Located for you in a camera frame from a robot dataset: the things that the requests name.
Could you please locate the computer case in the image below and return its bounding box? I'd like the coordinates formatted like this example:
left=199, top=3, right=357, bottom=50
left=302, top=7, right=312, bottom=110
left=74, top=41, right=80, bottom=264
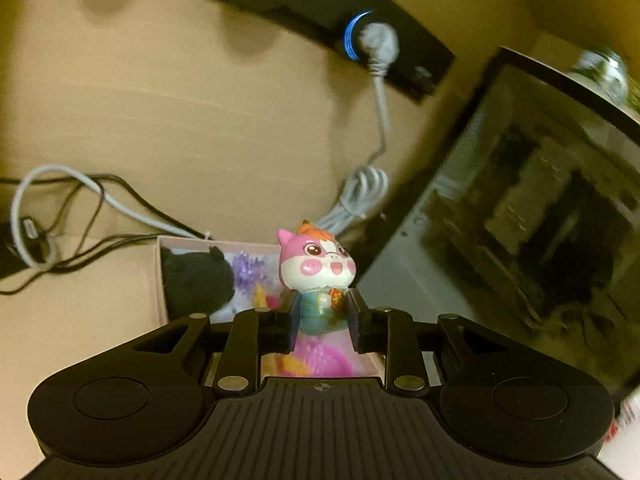
left=357, top=45, right=640, bottom=397

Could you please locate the white wall plug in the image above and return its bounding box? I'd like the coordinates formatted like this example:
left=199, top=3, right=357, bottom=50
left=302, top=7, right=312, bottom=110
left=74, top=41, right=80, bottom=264
left=360, top=22, right=401, bottom=74

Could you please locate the pink cartoon animal figure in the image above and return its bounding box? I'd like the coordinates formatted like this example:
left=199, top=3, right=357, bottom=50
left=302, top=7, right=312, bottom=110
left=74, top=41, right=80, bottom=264
left=276, top=219, right=359, bottom=337

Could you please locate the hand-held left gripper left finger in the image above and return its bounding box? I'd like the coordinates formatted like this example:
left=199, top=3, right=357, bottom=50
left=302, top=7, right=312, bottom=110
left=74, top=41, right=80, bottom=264
left=85, top=295, right=301, bottom=392

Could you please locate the black plush cat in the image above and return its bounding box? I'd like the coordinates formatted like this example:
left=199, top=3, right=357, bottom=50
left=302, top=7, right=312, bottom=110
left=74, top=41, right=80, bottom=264
left=162, top=246, right=236, bottom=314

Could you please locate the black cable tangle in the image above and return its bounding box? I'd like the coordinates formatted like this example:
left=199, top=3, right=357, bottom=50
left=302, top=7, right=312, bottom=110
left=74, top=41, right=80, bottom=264
left=0, top=172, right=201, bottom=297

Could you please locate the white green object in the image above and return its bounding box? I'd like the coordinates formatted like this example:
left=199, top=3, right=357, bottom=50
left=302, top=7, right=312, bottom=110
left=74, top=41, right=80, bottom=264
left=570, top=47, right=632, bottom=107

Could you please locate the purple snowflake toy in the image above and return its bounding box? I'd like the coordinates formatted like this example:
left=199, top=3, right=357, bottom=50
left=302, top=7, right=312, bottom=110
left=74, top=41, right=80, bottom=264
left=231, top=254, right=274, bottom=302

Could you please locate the white bundled cable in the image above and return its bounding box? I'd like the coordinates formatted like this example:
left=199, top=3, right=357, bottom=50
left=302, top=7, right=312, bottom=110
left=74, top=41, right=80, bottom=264
left=315, top=71, right=392, bottom=234

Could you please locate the black wall socket bar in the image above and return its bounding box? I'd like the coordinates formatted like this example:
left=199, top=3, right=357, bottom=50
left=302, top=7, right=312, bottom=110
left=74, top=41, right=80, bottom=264
left=30, top=0, right=457, bottom=104

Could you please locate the pink cardboard box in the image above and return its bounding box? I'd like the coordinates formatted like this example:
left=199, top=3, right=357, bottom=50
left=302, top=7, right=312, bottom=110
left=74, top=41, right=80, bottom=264
left=152, top=234, right=386, bottom=381

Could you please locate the black power adapter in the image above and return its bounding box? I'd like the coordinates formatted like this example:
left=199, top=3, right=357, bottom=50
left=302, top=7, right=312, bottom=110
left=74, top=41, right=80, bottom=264
left=0, top=220, right=31, bottom=281

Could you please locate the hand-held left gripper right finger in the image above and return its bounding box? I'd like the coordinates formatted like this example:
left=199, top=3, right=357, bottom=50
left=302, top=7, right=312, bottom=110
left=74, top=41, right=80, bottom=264
left=346, top=290, right=541, bottom=392

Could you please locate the pink plastic basket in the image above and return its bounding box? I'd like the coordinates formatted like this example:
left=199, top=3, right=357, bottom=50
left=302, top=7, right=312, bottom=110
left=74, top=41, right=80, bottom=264
left=292, top=337, right=357, bottom=379

